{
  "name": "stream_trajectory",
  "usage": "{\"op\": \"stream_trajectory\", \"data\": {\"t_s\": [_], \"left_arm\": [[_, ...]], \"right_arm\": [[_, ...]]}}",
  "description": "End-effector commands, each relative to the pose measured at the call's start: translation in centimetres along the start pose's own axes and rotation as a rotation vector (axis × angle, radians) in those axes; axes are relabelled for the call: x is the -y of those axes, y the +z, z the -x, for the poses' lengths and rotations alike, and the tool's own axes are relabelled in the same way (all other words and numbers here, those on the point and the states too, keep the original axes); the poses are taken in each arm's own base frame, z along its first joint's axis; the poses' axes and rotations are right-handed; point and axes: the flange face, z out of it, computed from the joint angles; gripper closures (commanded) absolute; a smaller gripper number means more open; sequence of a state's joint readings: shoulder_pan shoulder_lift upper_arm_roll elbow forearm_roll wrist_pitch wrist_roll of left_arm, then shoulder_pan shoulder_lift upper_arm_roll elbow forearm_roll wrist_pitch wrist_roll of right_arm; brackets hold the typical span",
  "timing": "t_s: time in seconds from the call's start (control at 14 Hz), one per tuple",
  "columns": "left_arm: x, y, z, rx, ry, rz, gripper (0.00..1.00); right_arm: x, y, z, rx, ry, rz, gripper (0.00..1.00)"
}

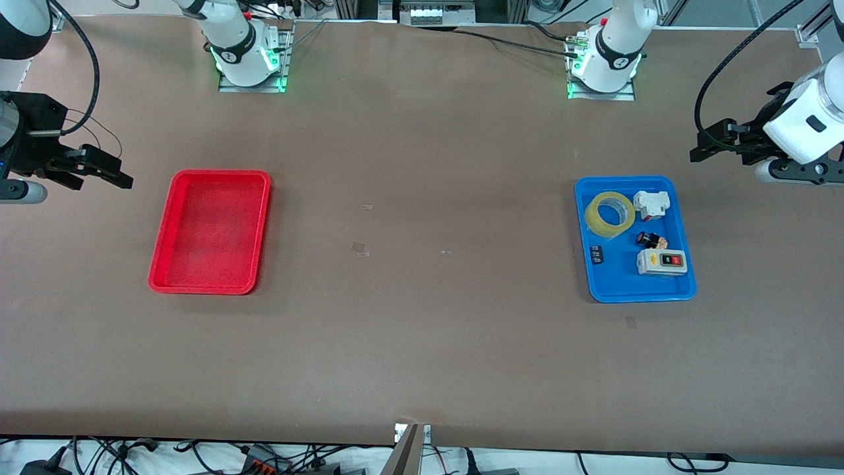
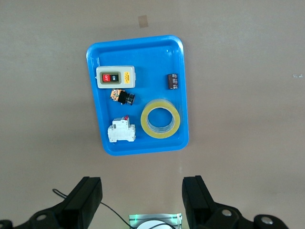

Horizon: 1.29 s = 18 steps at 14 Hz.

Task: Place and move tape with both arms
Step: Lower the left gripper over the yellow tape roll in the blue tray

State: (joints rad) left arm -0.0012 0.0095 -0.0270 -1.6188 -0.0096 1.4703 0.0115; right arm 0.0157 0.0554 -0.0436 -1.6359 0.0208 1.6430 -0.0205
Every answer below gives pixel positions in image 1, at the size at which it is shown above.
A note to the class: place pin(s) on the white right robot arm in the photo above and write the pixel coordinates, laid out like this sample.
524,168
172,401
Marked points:
234,46

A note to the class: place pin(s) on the white terminal block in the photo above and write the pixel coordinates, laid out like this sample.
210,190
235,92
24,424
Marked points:
435,12

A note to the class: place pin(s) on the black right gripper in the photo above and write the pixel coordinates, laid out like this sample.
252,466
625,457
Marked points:
31,135

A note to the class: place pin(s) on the blue plastic tray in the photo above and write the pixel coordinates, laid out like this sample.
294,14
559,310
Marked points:
620,280

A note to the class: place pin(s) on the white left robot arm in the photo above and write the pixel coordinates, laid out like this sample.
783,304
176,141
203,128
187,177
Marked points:
610,59

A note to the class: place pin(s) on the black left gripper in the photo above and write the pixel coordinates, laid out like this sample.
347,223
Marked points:
756,137

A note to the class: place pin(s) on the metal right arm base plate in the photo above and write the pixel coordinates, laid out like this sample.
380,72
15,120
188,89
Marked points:
285,59

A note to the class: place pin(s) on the black red push button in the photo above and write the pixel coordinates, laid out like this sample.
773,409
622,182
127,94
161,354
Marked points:
649,239

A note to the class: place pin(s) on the white circuit breaker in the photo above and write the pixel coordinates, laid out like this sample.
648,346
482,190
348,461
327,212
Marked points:
649,203

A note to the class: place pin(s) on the black power adapter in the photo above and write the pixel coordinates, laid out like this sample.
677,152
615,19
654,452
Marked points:
43,468

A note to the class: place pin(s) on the yellow tape roll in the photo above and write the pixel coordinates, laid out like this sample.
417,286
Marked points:
597,224

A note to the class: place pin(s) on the aluminium corner profile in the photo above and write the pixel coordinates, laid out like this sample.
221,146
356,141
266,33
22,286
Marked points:
806,34

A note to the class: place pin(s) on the small black terminal block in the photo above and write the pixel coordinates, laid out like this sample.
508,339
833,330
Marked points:
597,254

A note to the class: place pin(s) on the aluminium frame rack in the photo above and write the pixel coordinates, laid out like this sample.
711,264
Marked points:
343,8

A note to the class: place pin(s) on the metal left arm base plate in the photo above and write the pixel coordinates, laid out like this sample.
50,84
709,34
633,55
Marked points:
600,96

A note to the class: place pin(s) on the orange connector box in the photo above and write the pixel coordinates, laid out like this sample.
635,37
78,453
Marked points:
264,462

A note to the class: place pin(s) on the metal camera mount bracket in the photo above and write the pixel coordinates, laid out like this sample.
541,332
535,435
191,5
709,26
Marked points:
405,455

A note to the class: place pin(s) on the red plastic tray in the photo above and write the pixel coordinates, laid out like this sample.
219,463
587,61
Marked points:
211,231

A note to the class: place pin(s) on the grey switch box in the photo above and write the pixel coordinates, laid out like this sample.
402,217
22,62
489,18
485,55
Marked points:
659,262

